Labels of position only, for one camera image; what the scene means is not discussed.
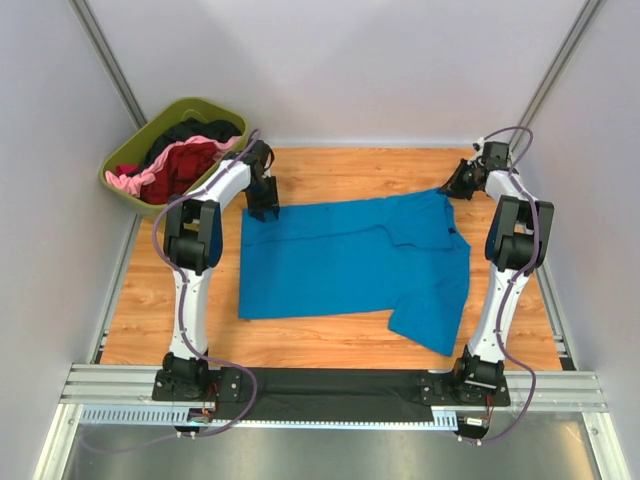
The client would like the blue t shirt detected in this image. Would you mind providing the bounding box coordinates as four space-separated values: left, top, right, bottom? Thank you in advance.
238 189 470 356

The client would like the pink garment in bin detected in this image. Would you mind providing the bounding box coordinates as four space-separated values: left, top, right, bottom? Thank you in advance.
105 135 240 198

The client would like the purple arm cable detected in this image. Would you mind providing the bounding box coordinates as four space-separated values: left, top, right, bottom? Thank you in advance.
452 125 539 447
79 128 264 456

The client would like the left aluminium frame post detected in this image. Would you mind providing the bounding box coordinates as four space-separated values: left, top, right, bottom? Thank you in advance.
68 0 147 129

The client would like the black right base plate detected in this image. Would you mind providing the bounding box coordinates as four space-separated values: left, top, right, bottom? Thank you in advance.
417 371 511 407

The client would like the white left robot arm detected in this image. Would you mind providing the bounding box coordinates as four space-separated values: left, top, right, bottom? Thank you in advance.
152 139 280 401

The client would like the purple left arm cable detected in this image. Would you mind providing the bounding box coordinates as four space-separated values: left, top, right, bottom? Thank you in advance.
79 128 264 456

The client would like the right aluminium frame post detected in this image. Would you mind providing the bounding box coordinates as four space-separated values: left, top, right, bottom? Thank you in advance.
517 0 607 126

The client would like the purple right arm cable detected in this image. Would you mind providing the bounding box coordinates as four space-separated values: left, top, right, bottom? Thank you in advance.
452 125 539 447

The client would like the green plastic laundry bin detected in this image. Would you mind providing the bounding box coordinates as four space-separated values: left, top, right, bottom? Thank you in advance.
100 97 248 217

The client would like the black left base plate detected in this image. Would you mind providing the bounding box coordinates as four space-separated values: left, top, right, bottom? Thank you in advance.
151 368 253 403

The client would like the aluminium frame post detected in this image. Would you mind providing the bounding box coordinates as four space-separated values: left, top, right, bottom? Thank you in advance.
68 0 147 129
517 0 607 126

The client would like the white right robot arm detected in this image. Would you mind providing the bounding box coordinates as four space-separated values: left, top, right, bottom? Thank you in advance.
439 138 555 404

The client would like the slotted aluminium cable rail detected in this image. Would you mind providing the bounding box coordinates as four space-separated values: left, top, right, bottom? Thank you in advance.
79 404 459 431

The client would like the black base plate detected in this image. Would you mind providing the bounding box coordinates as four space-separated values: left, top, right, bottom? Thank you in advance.
151 368 253 403
417 371 511 407

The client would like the dark red garment in bin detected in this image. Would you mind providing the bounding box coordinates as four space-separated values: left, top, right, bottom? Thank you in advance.
138 144 218 205

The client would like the aluminium front frame beam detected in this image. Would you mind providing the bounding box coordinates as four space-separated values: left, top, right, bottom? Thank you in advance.
61 364 607 412

